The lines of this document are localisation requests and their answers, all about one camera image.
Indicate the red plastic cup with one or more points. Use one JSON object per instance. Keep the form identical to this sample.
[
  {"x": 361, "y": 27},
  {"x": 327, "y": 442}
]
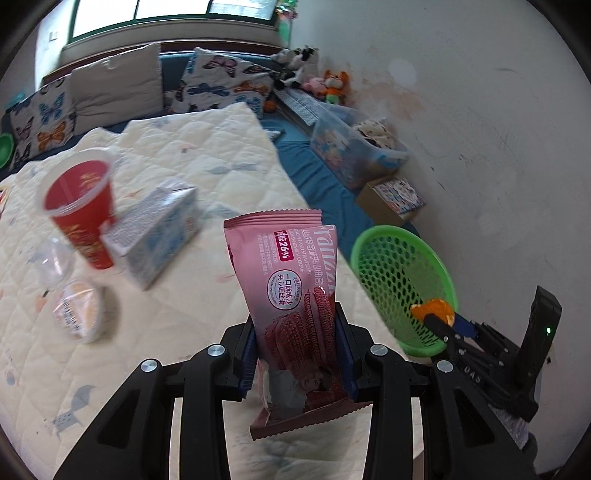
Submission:
[{"x": 78, "y": 217}]

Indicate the white grey plush toy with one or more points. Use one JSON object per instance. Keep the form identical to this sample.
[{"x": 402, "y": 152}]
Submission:
[{"x": 281, "y": 56}]

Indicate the cardboard box patterned top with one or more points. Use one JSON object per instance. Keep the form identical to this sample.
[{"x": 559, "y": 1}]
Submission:
[{"x": 397, "y": 196}]

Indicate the orange peel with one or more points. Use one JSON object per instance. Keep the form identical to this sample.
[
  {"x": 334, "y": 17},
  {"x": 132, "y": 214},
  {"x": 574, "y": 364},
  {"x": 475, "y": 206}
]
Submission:
[{"x": 436, "y": 309}]

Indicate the green plastic basket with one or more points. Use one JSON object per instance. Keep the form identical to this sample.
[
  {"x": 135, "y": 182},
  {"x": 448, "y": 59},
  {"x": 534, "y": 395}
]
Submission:
[{"x": 392, "y": 272}]

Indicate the blue patterned folded mat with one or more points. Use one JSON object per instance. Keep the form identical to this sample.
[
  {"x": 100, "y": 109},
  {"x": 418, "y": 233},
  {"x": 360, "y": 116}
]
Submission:
[{"x": 304, "y": 106}]

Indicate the teal box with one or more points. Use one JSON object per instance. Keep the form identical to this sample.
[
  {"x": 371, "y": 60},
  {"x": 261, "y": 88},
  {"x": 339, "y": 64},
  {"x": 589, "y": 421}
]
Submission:
[{"x": 16, "y": 100}]

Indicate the small pink printed snack cup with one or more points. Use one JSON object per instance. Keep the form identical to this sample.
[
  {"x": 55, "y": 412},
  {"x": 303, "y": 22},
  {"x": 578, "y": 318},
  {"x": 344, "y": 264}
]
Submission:
[{"x": 78, "y": 311}]

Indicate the white quilted blanket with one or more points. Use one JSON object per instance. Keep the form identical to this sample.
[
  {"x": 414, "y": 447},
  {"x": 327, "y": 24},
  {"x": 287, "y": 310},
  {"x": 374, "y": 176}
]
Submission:
[{"x": 207, "y": 152}]

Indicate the pink plush toy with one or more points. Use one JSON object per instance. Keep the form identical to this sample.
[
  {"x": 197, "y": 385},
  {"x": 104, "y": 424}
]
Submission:
[{"x": 314, "y": 86}]

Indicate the spotted cloth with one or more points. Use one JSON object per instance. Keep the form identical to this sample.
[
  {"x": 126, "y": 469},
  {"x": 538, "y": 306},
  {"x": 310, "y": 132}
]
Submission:
[{"x": 374, "y": 131}]

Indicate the green bowl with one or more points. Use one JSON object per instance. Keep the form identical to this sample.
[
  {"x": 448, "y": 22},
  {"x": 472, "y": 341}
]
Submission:
[{"x": 5, "y": 150}]

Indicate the cow plush toy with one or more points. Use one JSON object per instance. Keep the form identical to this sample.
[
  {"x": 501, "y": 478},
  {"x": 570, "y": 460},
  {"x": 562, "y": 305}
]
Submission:
[{"x": 302, "y": 64}]

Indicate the clear storage bin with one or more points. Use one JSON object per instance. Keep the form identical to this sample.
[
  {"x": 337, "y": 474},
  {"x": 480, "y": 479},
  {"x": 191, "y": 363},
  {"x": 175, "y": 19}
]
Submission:
[{"x": 341, "y": 147}]

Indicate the grey cushion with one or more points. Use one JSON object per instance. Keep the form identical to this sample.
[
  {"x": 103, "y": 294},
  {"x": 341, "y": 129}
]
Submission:
[{"x": 120, "y": 87}]

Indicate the blue sofa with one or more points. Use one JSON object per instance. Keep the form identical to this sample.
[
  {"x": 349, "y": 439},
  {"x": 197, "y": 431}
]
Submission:
[{"x": 318, "y": 184}]

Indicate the white blue milk carton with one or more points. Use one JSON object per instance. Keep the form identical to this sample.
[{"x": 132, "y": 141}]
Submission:
[{"x": 152, "y": 240}]

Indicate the clear plastic lid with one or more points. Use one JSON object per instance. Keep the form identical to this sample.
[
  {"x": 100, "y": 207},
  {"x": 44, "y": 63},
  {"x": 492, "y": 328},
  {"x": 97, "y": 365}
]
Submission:
[{"x": 55, "y": 263}]

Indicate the green pinwheel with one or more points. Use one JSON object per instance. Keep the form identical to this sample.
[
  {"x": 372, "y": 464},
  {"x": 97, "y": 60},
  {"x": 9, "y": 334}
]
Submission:
[{"x": 286, "y": 21}]

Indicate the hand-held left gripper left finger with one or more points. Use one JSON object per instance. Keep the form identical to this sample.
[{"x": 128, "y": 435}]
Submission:
[{"x": 247, "y": 364}]

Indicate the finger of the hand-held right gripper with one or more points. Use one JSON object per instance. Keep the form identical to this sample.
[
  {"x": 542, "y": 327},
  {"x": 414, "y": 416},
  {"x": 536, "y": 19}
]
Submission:
[
  {"x": 441, "y": 330},
  {"x": 466, "y": 326}
]

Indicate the window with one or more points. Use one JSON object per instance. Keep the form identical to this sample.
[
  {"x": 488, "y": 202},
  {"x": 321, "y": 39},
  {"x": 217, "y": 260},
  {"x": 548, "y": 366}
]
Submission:
[{"x": 161, "y": 16}]

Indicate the orange fox plush toy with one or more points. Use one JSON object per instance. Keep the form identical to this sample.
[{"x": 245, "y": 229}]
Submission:
[{"x": 334, "y": 85}]

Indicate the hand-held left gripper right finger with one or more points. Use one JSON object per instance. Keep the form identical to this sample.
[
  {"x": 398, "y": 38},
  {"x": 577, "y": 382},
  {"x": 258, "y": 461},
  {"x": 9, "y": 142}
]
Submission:
[{"x": 346, "y": 364}]

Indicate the pink cookie packet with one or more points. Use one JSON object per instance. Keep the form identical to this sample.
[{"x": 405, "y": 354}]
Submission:
[{"x": 286, "y": 286}]

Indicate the small orange ball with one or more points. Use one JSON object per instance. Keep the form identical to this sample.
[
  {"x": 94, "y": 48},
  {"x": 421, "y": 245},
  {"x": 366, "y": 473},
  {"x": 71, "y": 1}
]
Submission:
[{"x": 268, "y": 107}]

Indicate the butterfly print pillow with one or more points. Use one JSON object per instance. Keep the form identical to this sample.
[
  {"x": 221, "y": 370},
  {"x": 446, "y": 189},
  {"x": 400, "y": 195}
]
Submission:
[
  {"x": 217, "y": 83},
  {"x": 46, "y": 120}
]

